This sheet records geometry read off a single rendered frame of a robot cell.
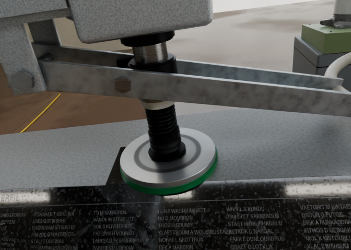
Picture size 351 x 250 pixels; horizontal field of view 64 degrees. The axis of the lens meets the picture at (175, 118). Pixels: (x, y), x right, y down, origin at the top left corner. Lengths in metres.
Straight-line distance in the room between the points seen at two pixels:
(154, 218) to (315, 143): 0.39
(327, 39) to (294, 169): 0.89
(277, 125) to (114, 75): 0.44
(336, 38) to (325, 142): 0.79
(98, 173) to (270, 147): 0.39
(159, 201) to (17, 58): 0.36
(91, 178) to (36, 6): 0.37
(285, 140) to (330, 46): 0.80
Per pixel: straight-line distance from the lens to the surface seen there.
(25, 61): 0.49
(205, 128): 0.76
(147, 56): 0.51
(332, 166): 0.64
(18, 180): 0.76
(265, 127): 0.75
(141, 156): 0.63
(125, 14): 0.42
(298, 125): 0.77
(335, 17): 1.62
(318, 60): 1.45
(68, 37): 6.14
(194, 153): 0.61
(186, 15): 0.43
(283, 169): 0.61
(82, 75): 0.50
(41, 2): 0.45
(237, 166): 0.62
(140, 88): 0.50
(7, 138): 0.99
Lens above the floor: 1.20
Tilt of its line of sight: 27 degrees down
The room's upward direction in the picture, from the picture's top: 8 degrees counter-clockwise
